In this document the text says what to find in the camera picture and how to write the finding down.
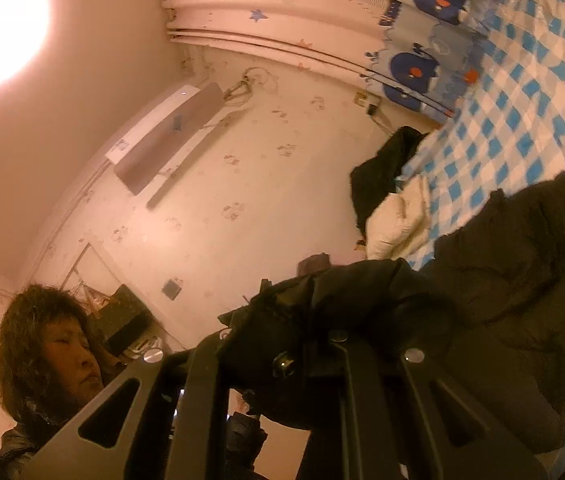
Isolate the person's head dark hair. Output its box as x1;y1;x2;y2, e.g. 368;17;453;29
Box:
0;284;121;425

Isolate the whale print curtain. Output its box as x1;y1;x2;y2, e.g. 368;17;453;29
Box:
162;0;500;122

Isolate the large black puffer jacket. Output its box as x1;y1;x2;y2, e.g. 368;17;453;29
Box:
218;172;565;454

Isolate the blue white checkered bed cover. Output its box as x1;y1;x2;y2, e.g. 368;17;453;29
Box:
396;0;565;476

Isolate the white wall air conditioner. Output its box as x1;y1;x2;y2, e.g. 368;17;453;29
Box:
106;82;225;195

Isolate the black garment at bed head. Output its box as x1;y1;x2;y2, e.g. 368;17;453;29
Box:
349;126;425;238

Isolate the white wall power socket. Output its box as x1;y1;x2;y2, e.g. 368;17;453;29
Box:
354;91;381;117

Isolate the grey wall switch plate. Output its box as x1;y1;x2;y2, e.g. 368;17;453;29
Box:
162;278;183;301

